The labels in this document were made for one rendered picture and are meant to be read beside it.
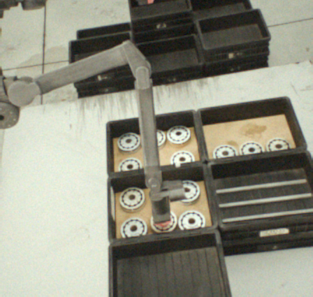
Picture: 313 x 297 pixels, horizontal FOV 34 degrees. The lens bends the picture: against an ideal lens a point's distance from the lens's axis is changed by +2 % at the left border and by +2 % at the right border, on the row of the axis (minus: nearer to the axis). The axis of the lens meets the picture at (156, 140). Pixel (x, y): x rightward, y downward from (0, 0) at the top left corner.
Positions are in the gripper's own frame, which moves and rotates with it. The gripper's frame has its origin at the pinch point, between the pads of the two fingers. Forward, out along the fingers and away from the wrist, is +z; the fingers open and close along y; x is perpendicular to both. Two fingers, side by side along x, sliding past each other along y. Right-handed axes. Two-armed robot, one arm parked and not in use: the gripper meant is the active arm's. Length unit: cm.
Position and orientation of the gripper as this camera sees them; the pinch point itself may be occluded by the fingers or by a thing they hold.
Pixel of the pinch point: (163, 219)
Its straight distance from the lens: 191.9
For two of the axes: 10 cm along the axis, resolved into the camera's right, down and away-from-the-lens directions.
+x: -9.9, 1.6, 0.5
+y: -1.0, -7.9, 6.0
